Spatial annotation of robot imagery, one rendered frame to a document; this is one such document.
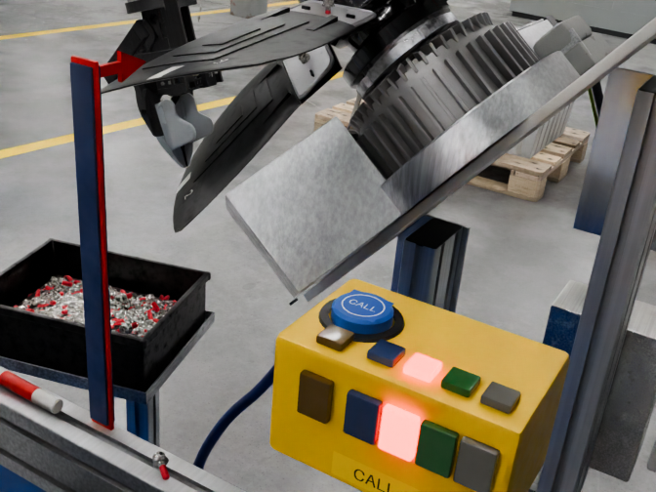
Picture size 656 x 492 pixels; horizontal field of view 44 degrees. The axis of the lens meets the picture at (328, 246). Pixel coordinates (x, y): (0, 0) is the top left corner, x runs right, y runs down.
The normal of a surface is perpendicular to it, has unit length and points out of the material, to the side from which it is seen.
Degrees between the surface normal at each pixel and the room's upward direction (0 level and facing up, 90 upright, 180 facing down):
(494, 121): 62
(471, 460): 90
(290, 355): 90
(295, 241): 55
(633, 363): 90
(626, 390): 90
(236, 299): 0
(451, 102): 67
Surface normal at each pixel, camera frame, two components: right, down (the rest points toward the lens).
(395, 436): -0.51, 0.34
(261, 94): -0.73, -0.37
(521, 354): 0.08, -0.90
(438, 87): -0.22, 0.01
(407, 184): -0.63, 0.44
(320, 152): 0.11, -0.14
